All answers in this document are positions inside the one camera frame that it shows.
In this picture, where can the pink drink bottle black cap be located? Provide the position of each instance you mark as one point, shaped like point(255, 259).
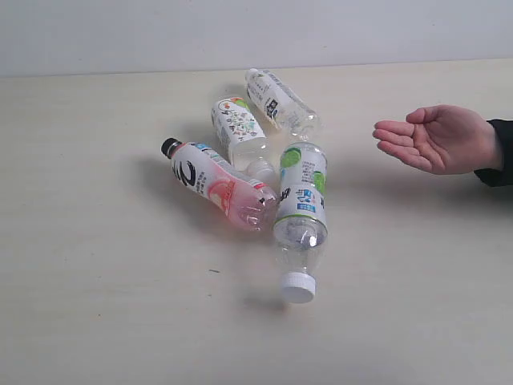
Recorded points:
point(248, 203)

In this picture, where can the colourful label clear bottle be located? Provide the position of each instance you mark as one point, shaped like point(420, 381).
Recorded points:
point(244, 140)

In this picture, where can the white label clear bottle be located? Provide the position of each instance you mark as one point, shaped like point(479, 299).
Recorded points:
point(281, 105)

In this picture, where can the black sleeved forearm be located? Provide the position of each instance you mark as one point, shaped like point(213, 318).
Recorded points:
point(499, 171)

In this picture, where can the person's open hand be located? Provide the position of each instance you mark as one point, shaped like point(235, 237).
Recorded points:
point(441, 140)

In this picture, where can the lime label clear bottle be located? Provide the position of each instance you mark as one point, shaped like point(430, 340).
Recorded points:
point(300, 228)

